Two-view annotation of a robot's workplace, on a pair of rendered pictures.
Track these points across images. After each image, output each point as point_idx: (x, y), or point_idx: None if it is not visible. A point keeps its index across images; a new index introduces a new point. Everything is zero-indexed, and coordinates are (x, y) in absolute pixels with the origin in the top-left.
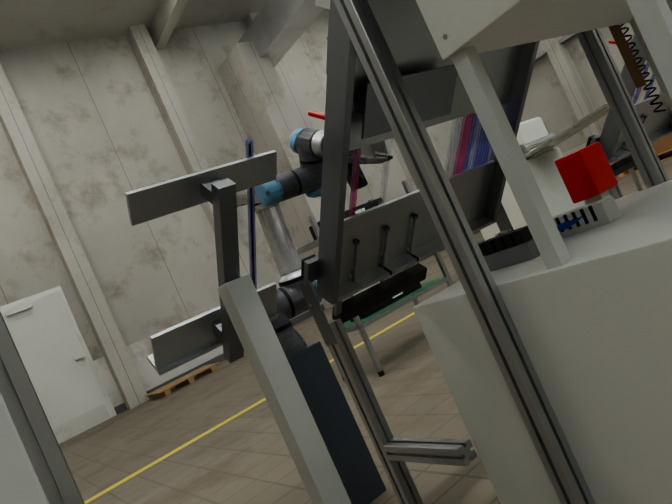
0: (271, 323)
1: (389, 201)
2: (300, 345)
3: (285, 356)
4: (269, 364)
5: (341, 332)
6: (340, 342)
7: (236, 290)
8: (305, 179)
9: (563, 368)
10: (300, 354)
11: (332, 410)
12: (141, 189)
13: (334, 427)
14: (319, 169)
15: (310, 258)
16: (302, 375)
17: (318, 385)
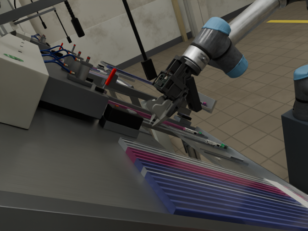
0: (295, 92)
1: (184, 138)
2: (304, 118)
3: (157, 138)
4: (154, 134)
5: (189, 152)
6: (188, 154)
7: (142, 106)
8: (211, 63)
9: None
10: (297, 123)
11: (304, 160)
12: (101, 63)
13: (301, 166)
14: (216, 63)
15: (179, 115)
16: (293, 132)
17: (301, 144)
